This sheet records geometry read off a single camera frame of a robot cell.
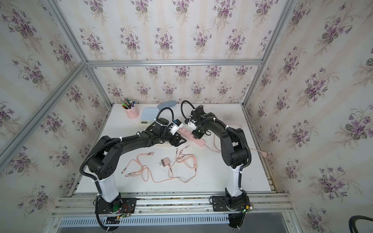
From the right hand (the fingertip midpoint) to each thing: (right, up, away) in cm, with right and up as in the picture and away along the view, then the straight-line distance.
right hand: (200, 136), depth 98 cm
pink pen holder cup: (-50, +16, +8) cm, 53 cm away
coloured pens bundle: (-54, +23, +8) cm, 59 cm away
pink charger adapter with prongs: (-23, -14, -12) cm, 29 cm away
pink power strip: (-8, +1, +1) cm, 8 cm away
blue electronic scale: (-21, -3, -15) cm, 27 cm away
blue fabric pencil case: (-26, +24, +21) cm, 41 cm away
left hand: (-11, 0, -7) cm, 14 cm away
